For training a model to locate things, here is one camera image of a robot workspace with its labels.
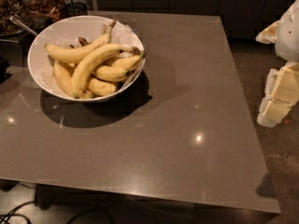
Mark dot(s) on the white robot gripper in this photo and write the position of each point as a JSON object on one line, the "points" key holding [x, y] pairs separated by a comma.
{"points": [[288, 34]]}

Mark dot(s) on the long front yellow banana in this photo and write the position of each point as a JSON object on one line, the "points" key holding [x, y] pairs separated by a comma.
{"points": [[92, 60]]}

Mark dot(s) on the right upper yellow banana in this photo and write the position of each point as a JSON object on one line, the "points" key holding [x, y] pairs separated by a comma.
{"points": [[129, 63]]}

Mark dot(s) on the middle right yellow banana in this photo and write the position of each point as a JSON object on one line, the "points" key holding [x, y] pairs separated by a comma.
{"points": [[108, 73]]}

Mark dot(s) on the bottom short yellow banana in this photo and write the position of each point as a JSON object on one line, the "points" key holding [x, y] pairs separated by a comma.
{"points": [[101, 88]]}

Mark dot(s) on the top back yellow banana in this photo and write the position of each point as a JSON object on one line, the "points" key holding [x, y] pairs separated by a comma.
{"points": [[75, 55]]}

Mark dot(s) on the white ceramic bowl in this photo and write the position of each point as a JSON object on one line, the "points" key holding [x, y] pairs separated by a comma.
{"points": [[73, 33]]}

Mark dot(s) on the left lower yellow banana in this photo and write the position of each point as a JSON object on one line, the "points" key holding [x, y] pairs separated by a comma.
{"points": [[63, 76]]}

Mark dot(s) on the glass bowl of snacks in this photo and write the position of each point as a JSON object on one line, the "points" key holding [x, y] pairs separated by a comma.
{"points": [[9, 8]]}

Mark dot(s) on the glass jar of snacks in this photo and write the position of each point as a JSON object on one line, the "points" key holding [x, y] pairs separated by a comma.
{"points": [[54, 9]]}

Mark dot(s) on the metal serving spoon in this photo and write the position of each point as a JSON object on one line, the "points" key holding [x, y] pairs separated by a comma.
{"points": [[16, 20]]}

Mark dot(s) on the dark wire basket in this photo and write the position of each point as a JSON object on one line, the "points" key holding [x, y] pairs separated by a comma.
{"points": [[75, 9]]}

